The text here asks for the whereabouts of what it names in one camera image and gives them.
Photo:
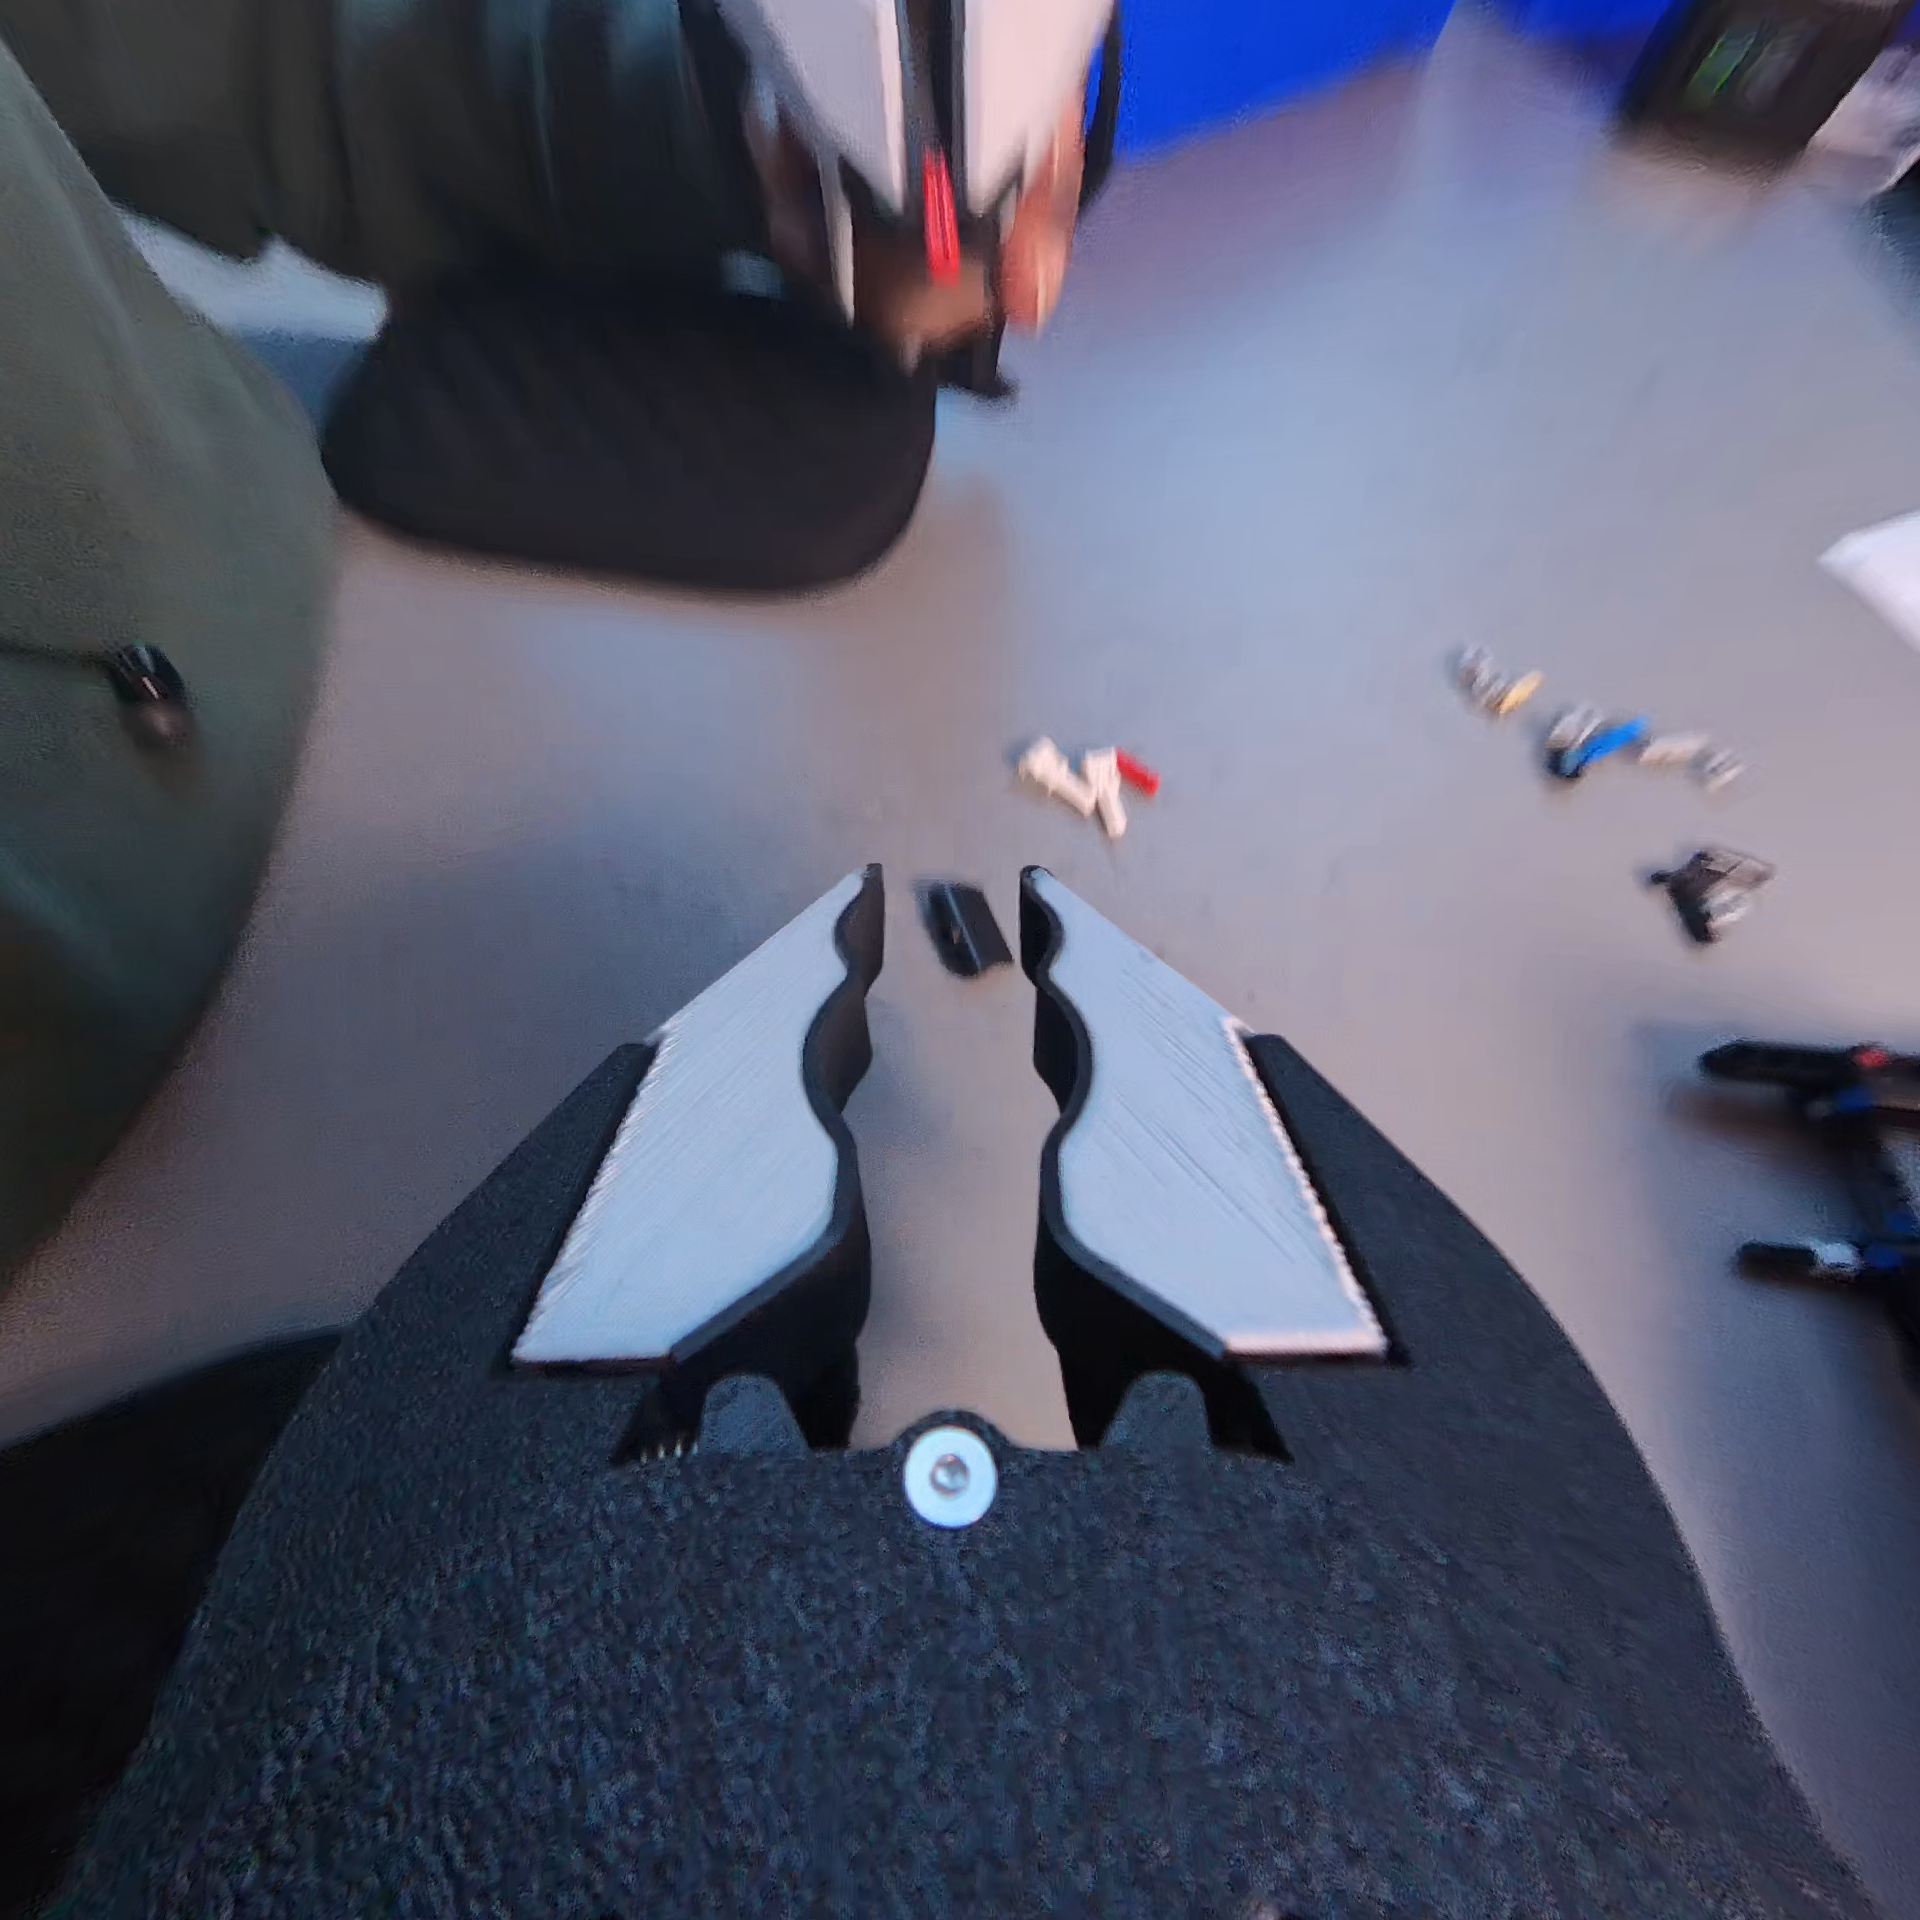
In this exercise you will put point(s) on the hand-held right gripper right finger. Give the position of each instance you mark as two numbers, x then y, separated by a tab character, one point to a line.
1200	1183

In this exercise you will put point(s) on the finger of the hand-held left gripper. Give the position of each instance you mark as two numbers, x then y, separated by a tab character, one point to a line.
1027	74
848	74

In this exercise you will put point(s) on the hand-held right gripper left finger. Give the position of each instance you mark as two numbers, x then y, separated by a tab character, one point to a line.
704	1183

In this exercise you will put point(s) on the red lego axle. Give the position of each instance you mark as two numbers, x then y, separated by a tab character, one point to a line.
1139	772
942	218

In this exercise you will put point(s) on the black lego connector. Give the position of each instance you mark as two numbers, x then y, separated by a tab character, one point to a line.
965	926

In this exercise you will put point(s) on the cluster of small lego pieces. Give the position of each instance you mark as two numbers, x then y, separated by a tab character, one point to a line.
1590	744

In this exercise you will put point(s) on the white lego monster truck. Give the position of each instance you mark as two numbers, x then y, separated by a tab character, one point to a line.
1861	1153

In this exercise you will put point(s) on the person's left hand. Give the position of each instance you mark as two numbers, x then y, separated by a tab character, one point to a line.
1038	264

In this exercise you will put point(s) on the blue plastic bin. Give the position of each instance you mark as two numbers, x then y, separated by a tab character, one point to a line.
1273	62

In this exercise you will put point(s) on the black box green mark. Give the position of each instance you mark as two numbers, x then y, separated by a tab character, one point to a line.
1740	67

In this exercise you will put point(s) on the person's green sweatshirt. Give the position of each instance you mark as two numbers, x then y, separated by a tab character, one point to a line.
134	449

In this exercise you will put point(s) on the white sticker sheet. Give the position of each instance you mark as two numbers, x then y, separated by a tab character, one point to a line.
1882	578

